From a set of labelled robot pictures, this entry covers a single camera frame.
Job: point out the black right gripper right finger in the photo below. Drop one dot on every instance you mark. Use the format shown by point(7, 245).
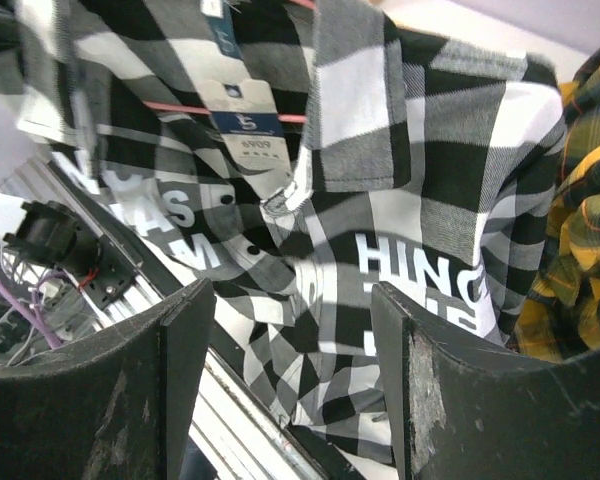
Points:
point(461, 407)

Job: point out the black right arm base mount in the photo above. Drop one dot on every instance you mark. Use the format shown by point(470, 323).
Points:
point(100, 270)

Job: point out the black white checked shirt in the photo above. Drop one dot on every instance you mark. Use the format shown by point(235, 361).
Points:
point(415, 159)

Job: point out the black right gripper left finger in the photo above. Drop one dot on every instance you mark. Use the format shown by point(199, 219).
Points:
point(114, 405)

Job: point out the white blue shirt tag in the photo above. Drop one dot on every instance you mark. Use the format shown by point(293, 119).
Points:
point(242, 108)

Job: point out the yellow green plaid shirt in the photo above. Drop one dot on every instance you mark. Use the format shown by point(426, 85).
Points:
point(561, 316)

